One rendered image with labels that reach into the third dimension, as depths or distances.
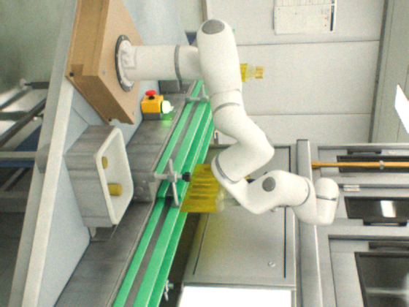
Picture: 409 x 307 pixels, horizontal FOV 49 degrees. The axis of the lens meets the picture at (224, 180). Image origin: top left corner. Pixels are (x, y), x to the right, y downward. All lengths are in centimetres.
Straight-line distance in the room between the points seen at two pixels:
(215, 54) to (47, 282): 66
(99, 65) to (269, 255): 76
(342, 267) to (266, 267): 24
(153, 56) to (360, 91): 658
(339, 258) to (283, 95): 623
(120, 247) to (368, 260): 78
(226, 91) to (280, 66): 633
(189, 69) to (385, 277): 85
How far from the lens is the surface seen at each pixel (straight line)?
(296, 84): 755
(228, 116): 108
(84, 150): 116
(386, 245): 156
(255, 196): 113
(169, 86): 195
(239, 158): 107
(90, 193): 119
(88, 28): 124
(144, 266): 121
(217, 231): 155
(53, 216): 113
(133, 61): 127
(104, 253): 125
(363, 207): 175
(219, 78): 109
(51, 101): 129
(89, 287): 117
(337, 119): 784
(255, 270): 139
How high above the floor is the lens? 129
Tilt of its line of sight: 8 degrees down
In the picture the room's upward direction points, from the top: 90 degrees clockwise
